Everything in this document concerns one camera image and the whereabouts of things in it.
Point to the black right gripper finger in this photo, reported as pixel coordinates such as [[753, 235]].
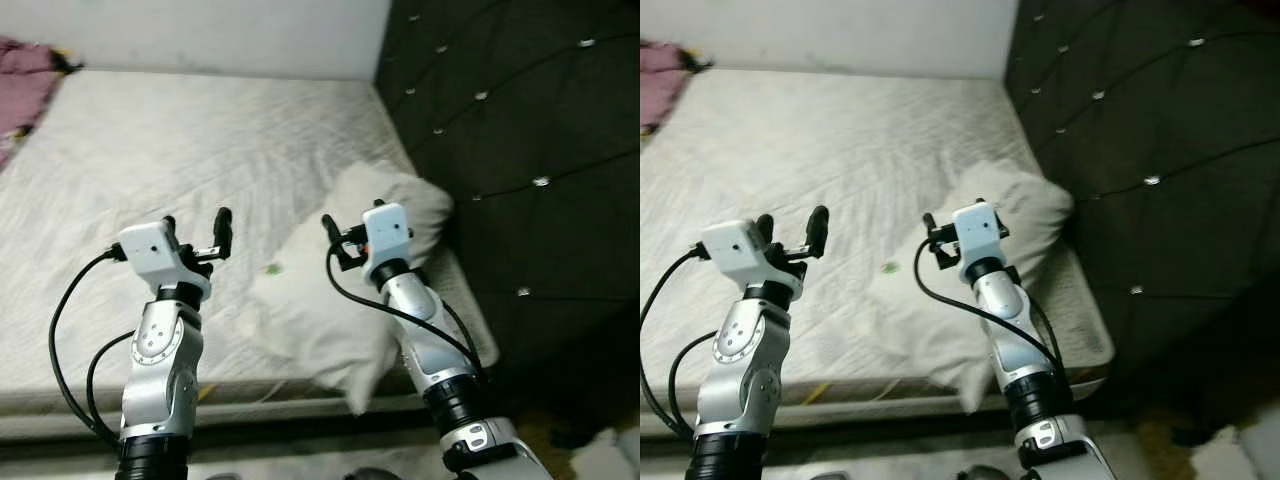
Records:
[[941, 257], [332, 228], [346, 258], [931, 228]]

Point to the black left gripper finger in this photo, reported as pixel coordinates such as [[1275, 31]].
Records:
[[766, 228], [818, 232], [169, 228], [222, 232]]

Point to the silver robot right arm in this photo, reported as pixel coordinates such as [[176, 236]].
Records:
[[1005, 320], [425, 340]]

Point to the white pillow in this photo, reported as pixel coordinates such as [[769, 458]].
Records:
[[300, 320], [930, 330]]

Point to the grey quilted mattress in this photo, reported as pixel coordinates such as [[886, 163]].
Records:
[[200, 150], [830, 150]]

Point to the grey bed base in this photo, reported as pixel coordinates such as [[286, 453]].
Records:
[[280, 415], [900, 415]]

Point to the purple cartoon print blanket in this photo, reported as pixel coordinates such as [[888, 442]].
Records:
[[25, 85], [658, 85]]

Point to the black tufted headboard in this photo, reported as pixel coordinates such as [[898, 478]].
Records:
[[520, 120], [1150, 120]]

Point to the white crumpled plastic bag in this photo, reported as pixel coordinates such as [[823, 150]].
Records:
[[1240, 455], [610, 460]]

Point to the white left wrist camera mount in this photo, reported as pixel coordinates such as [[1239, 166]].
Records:
[[735, 250], [150, 250]]

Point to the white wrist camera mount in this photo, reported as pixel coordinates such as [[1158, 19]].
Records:
[[385, 240], [735, 250], [978, 235], [150, 250]]

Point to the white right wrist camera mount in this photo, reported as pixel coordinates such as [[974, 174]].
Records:
[[385, 240], [978, 235]]

